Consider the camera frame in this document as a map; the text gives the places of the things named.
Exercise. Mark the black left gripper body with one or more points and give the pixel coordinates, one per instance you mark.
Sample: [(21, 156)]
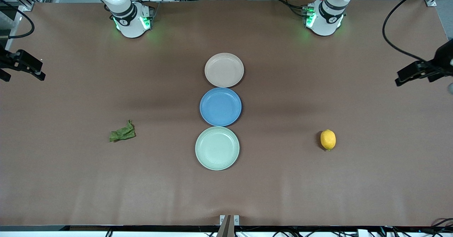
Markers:
[(443, 60)]

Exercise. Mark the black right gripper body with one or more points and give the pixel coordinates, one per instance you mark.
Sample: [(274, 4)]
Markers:
[(7, 60)]

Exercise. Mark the green lettuce leaf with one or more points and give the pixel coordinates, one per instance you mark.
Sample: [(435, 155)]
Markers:
[(123, 133)]

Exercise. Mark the yellow lemon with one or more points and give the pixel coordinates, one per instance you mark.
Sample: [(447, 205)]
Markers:
[(328, 139)]

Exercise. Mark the white power adapter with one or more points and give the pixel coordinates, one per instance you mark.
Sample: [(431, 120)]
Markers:
[(362, 233)]

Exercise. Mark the blue plate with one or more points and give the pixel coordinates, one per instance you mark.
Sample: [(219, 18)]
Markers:
[(220, 106)]

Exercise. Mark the beige plate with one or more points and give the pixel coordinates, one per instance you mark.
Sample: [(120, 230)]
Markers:
[(224, 69)]

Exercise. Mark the pale green plate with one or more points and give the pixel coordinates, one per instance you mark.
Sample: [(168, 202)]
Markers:
[(217, 148)]

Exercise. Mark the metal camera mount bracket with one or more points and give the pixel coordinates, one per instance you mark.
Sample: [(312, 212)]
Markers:
[(226, 224)]

